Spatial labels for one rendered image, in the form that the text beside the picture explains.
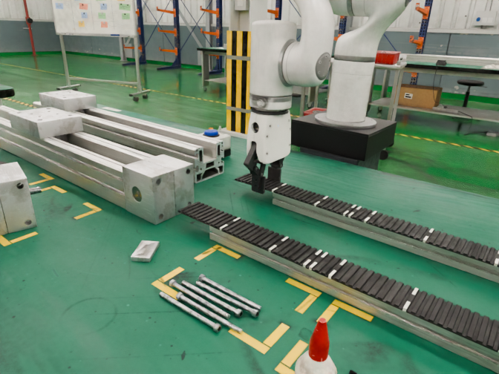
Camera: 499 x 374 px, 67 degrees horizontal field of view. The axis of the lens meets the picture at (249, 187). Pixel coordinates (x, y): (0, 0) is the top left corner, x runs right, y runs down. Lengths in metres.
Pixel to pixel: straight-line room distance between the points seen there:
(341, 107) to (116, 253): 0.79
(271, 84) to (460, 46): 7.63
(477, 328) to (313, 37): 0.48
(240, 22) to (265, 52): 3.61
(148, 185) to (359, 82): 0.71
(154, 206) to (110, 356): 0.31
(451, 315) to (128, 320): 0.39
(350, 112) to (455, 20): 7.22
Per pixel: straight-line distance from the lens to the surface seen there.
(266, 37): 0.71
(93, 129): 1.21
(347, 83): 1.16
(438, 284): 0.64
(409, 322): 0.53
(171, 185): 0.72
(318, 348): 0.35
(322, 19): 0.69
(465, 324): 0.52
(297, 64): 0.68
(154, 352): 0.48
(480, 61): 5.69
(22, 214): 0.77
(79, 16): 6.98
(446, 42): 8.32
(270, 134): 0.74
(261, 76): 0.72
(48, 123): 1.03
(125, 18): 6.46
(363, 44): 1.16
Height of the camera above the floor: 1.12
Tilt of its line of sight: 23 degrees down
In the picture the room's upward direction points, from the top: 2 degrees clockwise
